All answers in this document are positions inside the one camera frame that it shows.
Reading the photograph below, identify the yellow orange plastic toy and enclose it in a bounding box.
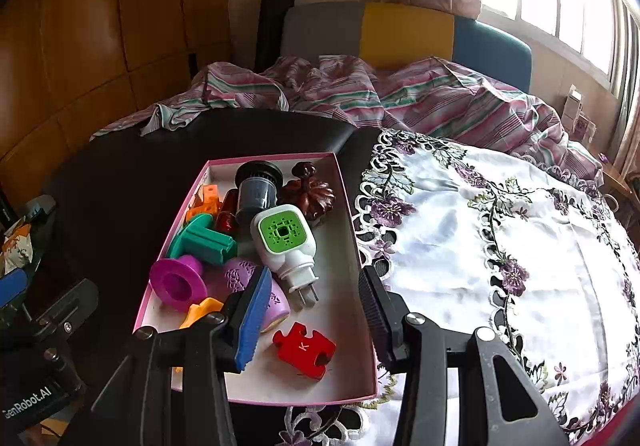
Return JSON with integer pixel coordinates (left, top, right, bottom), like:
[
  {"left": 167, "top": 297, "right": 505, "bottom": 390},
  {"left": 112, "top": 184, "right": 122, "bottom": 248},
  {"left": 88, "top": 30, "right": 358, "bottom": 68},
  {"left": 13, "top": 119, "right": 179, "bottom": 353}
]
[{"left": 171, "top": 296, "right": 226, "bottom": 375}]

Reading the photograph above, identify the magenta plastic spool toy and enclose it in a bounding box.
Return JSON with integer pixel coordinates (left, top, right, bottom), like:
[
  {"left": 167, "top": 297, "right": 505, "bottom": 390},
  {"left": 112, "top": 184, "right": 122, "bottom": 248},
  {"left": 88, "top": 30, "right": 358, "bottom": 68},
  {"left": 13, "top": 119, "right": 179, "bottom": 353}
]
[{"left": 150, "top": 254, "right": 207, "bottom": 311}]

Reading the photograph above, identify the lilac patterned cup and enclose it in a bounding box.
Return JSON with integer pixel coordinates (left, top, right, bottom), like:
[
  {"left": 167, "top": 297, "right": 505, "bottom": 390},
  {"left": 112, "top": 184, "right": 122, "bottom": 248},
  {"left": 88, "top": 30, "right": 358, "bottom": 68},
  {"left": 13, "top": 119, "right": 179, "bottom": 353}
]
[{"left": 221, "top": 255, "right": 292, "bottom": 335}]

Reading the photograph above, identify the red puzzle piece letter K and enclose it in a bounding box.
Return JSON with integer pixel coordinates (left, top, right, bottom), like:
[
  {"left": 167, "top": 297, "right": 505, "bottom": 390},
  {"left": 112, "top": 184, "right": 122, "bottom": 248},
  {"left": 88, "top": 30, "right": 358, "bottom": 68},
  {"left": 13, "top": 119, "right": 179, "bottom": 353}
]
[{"left": 272, "top": 322, "right": 336, "bottom": 381}]

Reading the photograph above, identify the green plastic spool toy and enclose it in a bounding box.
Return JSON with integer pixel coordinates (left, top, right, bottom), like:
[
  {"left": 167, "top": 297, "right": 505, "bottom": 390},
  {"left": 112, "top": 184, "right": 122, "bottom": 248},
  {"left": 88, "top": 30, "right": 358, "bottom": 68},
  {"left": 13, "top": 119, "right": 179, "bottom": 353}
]
[{"left": 167, "top": 214, "right": 238, "bottom": 266}]

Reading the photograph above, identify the orange cube block piece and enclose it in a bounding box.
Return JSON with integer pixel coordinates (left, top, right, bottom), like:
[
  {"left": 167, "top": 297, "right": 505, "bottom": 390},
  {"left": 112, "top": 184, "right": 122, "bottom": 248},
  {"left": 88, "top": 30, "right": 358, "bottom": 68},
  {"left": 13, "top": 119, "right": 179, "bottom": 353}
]
[{"left": 184, "top": 184, "right": 221, "bottom": 224}]

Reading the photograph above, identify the white green plug-in device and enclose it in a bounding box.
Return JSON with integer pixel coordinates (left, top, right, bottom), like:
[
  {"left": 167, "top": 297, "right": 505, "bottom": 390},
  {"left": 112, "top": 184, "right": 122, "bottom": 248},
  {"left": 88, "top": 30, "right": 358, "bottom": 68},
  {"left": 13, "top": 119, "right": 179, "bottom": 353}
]
[{"left": 250, "top": 204, "right": 319, "bottom": 307}]

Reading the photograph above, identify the dark red wooden pumpkin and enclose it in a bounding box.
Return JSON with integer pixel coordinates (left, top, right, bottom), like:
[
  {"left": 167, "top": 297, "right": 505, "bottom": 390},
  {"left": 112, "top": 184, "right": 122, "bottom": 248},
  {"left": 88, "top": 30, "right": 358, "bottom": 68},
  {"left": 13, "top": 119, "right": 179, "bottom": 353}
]
[{"left": 278, "top": 161, "right": 335, "bottom": 225}]

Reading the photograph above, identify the white floral embroidered tablecloth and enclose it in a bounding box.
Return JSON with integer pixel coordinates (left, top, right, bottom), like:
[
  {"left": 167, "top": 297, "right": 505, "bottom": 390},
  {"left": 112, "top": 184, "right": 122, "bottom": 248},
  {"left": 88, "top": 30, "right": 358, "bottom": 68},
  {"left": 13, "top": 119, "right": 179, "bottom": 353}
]
[{"left": 276, "top": 127, "right": 640, "bottom": 446}]

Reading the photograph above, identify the pink white cardboard box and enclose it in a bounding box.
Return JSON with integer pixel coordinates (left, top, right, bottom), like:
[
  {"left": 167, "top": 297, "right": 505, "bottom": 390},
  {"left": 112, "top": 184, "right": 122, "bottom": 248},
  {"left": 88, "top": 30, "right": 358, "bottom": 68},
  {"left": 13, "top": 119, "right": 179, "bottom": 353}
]
[{"left": 132, "top": 151, "right": 379, "bottom": 408}]

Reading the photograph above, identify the pink striped bedsheet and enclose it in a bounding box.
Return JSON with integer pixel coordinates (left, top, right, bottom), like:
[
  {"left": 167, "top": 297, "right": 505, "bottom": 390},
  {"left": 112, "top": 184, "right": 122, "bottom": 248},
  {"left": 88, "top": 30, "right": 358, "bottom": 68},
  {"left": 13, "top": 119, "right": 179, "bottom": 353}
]
[{"left": 98, "top": 54, "right": 604, "bottom": 189}]

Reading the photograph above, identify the grey yellow blue headboard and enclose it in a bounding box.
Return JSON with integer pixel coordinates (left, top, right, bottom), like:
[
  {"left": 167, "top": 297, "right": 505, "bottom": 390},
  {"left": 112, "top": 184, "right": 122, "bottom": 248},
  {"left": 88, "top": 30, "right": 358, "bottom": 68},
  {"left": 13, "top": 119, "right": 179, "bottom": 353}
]
[{"left": 280, "top": 2, "right": 533, "bottom": 92}]

